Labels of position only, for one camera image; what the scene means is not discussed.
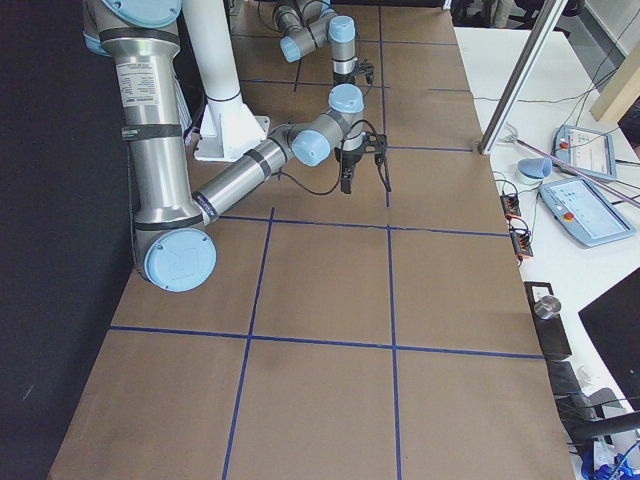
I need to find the long grabber stick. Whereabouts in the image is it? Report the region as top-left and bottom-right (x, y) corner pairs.
(505, 123), (640, 208)

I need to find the teach pendant tablet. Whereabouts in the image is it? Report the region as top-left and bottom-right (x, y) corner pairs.
(553, 125), (617, 181)
(539, 178), (637, 248)

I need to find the orange black connector board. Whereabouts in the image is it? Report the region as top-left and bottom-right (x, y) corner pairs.
(500, 193), (521, 219)

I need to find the metal cup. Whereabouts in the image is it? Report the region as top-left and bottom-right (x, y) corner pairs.
(533, 295), (562, 320)

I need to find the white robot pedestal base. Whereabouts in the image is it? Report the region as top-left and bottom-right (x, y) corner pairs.
(182, 0), (268, 162)

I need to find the near teach pendant tablet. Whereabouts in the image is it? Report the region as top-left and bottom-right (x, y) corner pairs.
(539, 178), (637, 248)

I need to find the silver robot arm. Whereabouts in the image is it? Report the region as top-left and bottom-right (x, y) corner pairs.
(83, 1), (389, 292)
(272, 1), (375, 86)

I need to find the black monitor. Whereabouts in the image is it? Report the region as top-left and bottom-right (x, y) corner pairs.
(579, 269), (640, 409)

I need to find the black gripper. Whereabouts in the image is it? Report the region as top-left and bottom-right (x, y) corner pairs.
(349, 59), (375, 84)
(334, 132), (387, 194)

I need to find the aluminium frame post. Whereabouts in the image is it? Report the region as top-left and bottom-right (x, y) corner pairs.
(479, 0), (568, 155)

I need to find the far teach pendant tablet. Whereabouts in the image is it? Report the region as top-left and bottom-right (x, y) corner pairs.
(553, 125), (617, 181)

